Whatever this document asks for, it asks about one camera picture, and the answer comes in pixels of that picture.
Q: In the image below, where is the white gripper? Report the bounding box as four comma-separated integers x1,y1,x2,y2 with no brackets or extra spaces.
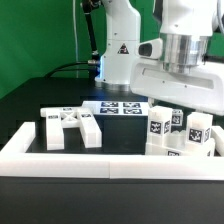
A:
130,58,224,116

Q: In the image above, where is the white chair seat part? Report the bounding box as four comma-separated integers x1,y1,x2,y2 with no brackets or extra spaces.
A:
145,131,215,157

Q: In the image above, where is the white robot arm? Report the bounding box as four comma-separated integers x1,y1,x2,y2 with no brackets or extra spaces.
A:
82,0,224,115

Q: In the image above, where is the white tagged cube left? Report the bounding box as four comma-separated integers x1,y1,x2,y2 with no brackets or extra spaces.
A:
171,109,183,126

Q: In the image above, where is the white marker sheet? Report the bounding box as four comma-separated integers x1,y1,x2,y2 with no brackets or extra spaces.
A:
82,101,149,116

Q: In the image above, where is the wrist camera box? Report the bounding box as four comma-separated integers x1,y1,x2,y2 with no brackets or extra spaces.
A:
137,38,163,60

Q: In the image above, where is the black cable bundle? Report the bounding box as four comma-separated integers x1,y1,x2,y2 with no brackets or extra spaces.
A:
43,61,101,80

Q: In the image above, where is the white chair back frame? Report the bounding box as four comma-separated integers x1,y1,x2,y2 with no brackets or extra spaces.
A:
40,107,102,150

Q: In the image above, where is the grey thin cable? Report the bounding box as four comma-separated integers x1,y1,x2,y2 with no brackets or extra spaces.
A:
72,0,81,79

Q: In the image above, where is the white U-shaped fence frame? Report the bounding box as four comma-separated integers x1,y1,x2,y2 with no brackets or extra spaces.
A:
0,122,224,181

